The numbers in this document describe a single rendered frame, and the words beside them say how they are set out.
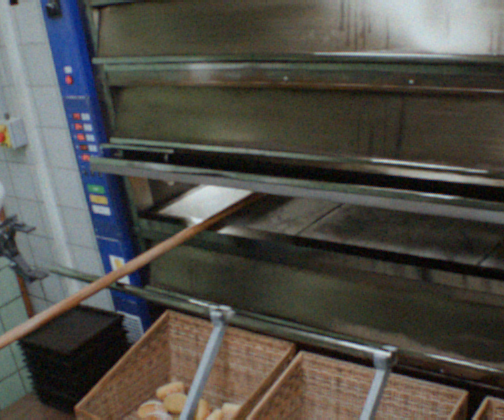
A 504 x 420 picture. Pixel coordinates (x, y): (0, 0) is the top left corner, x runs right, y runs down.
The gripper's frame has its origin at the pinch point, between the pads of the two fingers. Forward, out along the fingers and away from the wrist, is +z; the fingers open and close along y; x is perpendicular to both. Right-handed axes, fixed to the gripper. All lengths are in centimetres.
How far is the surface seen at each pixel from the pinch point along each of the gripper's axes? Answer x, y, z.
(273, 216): -70, 16, 21
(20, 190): -55, 13, -95
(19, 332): 15.9, 14.1, 7.4
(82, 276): -17.8, 16.9, -8.7
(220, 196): -78, 16, -9
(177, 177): -40.5, -7.3, 15.8
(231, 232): -56, 16, 16
